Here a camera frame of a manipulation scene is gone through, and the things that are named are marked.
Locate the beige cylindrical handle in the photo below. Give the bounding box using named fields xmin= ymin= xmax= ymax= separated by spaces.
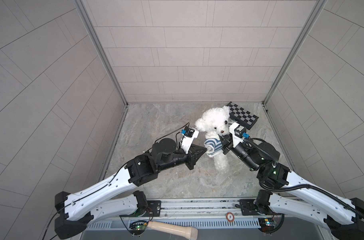
xmin=147 ymin=221 xmax=198 ymax=240

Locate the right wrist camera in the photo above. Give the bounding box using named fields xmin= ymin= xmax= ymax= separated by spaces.
xmin=229 ymin=122 xmax=249 ymax=148

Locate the circuit board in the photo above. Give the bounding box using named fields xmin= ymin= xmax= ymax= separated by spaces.
xmin=129 ymin=220 xmax=148 ymax=236
xmin=258 ymin=218 xmax=275 ymax=233

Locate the white teddy bear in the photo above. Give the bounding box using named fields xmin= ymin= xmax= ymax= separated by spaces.
xmin=195 ymin=106 xmax=230 ymax=172

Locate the left circuit board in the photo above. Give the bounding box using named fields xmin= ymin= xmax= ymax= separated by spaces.
xmin=129 ymin=220 xmax=148 ymax=236

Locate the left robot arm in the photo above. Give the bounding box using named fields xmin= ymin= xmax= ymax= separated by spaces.
xmin=54 ymin=138 xmax=207 ymax=240

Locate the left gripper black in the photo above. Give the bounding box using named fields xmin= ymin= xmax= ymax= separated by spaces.
xmin=153 ymin=146 xmax=207 ymax=173

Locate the black white checkerboard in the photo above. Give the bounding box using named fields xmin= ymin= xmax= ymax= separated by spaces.
xmin=227 ymin=102 xmax=259 ymax=130

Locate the blue white striped sweater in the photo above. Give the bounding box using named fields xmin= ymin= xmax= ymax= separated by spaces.
xmin=204 ymin=138 xmax=225 ymax=158

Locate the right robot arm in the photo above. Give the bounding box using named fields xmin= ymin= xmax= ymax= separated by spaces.
xmin=220 ymin=135 xmax=364 ymax=240

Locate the red round sticker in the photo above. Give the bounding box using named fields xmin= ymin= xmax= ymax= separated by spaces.
xmin=226 ymin=212 xmax=235 ymax=223

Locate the aluminium mounting rail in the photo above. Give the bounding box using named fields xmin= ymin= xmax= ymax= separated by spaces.
xmin=75 ymin=196 xmax=325 ymax=223

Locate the right circuit board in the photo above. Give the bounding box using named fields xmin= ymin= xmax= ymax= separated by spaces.
xmin=258 ymin=218 xmax=275 ymax=233

